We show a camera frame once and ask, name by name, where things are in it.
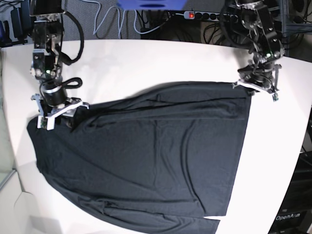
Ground black power adapter bricks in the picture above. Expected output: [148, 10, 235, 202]
[10, 0, 34, 40]

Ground blue box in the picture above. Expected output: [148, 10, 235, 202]
[117, 0, 187, 10]

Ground black long-sleeve T-shirt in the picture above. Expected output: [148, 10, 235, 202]
[27, 82, 252, 234]

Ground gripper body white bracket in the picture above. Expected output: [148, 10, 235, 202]
[232, 63, 282, 102]
[31, 84, 90, 130]

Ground white cable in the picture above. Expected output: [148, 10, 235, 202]
[93, 2, 169, 39]

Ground white power strip red switch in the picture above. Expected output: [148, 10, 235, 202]
[182, 11, 238, 23]

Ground black OpenArm equipment case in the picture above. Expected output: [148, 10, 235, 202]
[269, 150, 312, 234]

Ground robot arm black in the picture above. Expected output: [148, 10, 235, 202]
[29, 0, 89, 131]
[219, 0, 284, 101]

